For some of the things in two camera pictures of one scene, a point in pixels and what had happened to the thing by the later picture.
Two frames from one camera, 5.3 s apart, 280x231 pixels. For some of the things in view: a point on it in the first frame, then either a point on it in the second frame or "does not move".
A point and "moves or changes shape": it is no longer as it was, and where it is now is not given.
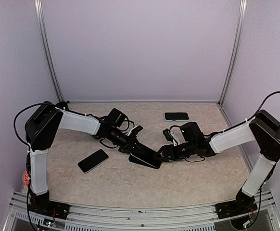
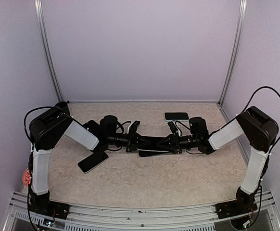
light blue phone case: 176,116 does not move
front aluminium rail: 107,218 does not move
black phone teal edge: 176,116 does not move
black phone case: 134,159 moves or changes shape
